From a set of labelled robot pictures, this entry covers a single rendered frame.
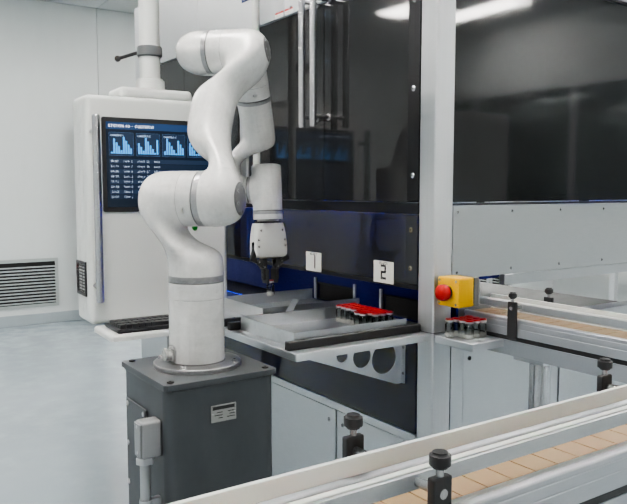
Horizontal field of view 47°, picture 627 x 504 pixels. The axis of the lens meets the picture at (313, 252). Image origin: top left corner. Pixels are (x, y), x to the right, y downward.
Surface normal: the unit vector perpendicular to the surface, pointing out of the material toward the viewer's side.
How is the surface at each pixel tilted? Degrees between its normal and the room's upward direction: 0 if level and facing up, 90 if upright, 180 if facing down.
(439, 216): 90
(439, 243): 90
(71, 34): 90
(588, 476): 90
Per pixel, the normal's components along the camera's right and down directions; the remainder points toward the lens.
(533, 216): 0.56, 0.07
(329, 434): -0.83, 0.05
